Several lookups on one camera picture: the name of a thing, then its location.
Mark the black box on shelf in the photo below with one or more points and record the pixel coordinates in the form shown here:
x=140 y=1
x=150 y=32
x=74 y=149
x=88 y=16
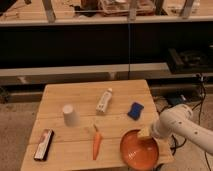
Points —
x=189 y=62

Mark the wooden table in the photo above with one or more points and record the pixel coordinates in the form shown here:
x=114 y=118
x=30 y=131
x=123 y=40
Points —
x=88 y=120

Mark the orange carrot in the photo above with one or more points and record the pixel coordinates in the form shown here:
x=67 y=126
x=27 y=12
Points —
x=96 y=142

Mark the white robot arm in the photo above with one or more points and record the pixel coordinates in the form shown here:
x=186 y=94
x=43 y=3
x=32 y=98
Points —
x=177 y=120

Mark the clear plastic container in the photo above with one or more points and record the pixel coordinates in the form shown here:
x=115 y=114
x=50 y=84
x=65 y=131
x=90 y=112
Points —
x=121 y=7

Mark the beige end effector tool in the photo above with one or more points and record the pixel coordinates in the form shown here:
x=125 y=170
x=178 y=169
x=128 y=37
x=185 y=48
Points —
x=144 y=134

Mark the white plastic bottle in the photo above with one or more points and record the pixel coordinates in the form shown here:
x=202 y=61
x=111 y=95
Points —
x=104 y=101

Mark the blue sponge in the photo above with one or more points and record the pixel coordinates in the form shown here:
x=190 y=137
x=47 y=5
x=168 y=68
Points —
x=135 y=110

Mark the white paper cup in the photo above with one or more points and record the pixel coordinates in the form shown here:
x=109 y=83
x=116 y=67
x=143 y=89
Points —
x=70 y=116

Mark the long metal shelf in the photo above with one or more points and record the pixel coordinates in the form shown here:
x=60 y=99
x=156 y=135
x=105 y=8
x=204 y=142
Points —
x=87 y=12

